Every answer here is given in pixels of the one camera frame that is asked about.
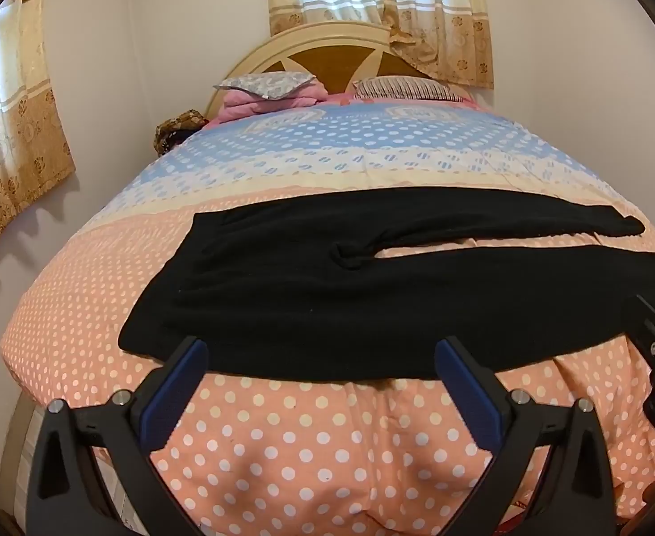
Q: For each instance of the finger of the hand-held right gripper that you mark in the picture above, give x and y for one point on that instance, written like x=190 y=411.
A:
x=648 y=315

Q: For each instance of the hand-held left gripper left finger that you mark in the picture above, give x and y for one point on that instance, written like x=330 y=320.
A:
x=174 y=396

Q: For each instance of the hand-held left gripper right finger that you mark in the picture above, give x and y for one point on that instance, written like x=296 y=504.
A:
x=470 y=396

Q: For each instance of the black pants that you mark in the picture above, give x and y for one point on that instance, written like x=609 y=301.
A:
x=305 y=301

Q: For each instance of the bed with polka dot cover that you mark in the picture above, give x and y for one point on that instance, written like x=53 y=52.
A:
x=305 y=430

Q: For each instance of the dark patterned bag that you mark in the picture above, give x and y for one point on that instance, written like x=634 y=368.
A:
x=176 y=128

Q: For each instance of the pink folded blanket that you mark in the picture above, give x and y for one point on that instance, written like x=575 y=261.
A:
x=249 y=107

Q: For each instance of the beige floral window curtain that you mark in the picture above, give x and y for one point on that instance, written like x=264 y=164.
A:
x=450 y=39
x=15 y=139

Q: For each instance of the striped pillow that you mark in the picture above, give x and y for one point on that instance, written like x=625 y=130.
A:
x=405 y=89

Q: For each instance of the grey patterned pillow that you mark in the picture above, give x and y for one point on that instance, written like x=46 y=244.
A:
x=266 y=85

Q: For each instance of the cream wooden bed headboard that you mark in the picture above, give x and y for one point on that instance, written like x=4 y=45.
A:
x=316 y=58

